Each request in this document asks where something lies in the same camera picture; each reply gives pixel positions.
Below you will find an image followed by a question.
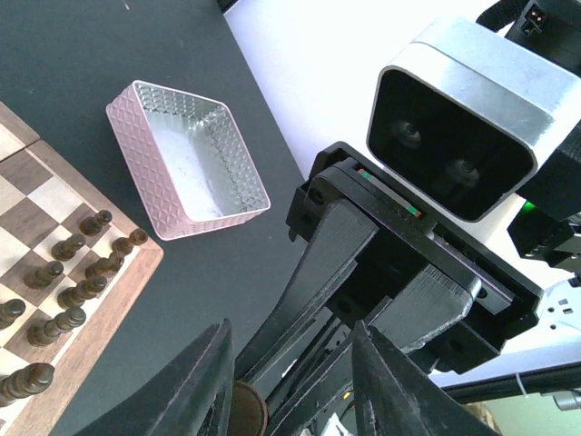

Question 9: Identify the dark bishop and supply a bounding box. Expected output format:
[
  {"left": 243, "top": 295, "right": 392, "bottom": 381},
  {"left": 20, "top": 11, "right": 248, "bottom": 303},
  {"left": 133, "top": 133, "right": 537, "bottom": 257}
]
[
  {"left": 228, "top": 381, "right": 269, "bottom": 436},
  {"left": 57, "top": 275, "right": 108, "bottom": 309}
]

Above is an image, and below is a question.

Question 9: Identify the dark knight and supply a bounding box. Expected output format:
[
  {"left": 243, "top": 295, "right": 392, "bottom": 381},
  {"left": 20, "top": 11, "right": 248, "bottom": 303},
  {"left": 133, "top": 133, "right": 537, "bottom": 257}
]
[{"left": 85, "top": 252, "right": 125, "bottom": 279}]

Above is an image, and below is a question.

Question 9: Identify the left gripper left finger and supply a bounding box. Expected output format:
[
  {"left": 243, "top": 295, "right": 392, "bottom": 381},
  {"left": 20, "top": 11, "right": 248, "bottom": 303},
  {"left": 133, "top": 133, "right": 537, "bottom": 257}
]
[{"left": 77, "top": 319, "right": 233, "bottom": 436}]

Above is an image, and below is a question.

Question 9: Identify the wooden chess board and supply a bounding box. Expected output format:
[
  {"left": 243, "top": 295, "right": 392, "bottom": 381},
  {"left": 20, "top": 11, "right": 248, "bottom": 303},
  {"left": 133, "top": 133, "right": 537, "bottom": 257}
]
[{"left": 1, "top": 105, "right": 163, "bottom": 435}]

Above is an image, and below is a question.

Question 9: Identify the dark king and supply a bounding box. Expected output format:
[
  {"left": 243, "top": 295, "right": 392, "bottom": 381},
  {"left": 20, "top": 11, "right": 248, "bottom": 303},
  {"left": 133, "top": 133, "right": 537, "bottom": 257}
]
[{"left": 1, "top": 362, "right": 54, "bottom": 407}]

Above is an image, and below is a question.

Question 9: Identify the pink-rimmed metal tin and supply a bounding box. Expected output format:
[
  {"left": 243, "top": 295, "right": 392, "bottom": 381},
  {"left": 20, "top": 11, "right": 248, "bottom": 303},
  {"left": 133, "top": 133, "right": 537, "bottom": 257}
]
[{"left": 105, "top": 80, "right": 271, "bottom": 241}]

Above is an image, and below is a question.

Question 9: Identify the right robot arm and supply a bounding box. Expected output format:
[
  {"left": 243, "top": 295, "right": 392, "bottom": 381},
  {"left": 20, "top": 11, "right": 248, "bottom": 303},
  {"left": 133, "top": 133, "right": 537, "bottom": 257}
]
[{"left": 234, "top": 1, "right": 580, "bottom": 435}]

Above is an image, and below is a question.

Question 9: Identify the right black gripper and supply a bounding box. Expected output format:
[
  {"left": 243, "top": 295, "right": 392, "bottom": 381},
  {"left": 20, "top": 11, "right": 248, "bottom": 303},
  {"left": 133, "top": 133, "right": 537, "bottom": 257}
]
[{"left": 234, "top": 142, "right": 543, "bottom": 435}]

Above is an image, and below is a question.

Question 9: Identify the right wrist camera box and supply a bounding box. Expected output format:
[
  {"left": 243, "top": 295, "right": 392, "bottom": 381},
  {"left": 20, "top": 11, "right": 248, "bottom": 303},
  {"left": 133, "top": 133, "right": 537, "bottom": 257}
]
[{"left": 367, "top": 17, "right": 580, "bottom": 223}]

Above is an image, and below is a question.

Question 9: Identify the dark queen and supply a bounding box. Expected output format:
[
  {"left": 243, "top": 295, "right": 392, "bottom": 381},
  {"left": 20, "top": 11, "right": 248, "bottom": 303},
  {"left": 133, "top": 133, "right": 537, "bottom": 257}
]
[{"left": 27, "top": 307, "right": 86, "bottom": 347}]

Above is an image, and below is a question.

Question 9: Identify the dark pawn placed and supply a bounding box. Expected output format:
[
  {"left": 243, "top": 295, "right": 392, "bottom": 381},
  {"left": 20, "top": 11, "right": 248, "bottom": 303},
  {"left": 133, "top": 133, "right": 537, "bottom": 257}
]
[
  {"left": 0, "top": 299, "right": 26, "bottom": 330},
  {"left": 24, "top": 261, "right": 64, "bottom": 289},
  {"left": 79, "top": 210, "right": 113, "bottom": 236},
  {"left": 51, "top": 233, "right": 85, "bottom": 262}
]

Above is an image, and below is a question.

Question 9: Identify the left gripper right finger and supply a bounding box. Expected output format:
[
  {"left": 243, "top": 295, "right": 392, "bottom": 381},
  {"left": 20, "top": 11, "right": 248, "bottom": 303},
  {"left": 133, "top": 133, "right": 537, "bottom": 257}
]
[{"left": 351, "top": 321, "right": 496, "bottom": 436}]

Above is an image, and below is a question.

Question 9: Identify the dark rook corner piece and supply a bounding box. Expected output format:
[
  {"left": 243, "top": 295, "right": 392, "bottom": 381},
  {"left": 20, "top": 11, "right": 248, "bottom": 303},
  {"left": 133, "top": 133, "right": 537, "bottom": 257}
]
[{"left": 112, "top": 228, "right": 149, "bottom": 255}]

